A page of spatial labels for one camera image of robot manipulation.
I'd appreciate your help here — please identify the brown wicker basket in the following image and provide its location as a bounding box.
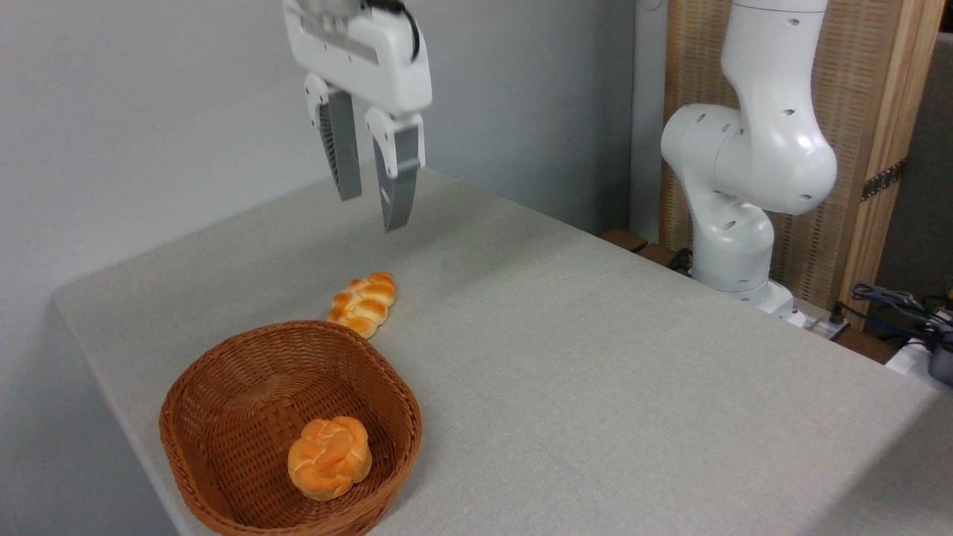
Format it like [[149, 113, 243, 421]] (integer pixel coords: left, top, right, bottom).
[[159, 320, 424, 536]]

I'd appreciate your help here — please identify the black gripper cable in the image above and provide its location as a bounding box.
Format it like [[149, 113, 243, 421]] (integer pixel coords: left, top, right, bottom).
[[368, 0, 421, 62]]

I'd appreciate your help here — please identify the round braided bread bun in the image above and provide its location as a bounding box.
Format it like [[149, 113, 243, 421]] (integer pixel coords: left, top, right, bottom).
[[287, 416, 373, 502]]

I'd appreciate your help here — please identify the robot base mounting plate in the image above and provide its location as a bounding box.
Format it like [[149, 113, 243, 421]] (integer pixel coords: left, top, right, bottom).
[[745, 281, 851, 341]]

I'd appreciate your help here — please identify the wooden woven folding screen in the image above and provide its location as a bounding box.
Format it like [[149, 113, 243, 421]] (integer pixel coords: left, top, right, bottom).
[[659, 0, 946, 333]]

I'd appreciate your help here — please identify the long braided bread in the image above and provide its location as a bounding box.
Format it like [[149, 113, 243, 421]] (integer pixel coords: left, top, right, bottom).
[[327, 272, 396, 341]]

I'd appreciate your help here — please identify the black metal hinge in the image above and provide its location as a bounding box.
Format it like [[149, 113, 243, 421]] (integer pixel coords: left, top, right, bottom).
[[861, 159, 908, 202]]

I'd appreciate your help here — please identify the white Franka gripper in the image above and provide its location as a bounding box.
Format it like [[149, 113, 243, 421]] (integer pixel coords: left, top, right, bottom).
[[283, 0, 433, 233]]

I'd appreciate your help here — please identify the blue-grey cable bundle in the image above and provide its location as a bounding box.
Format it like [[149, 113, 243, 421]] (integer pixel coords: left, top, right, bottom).
[[850, 282, 953, 337]]

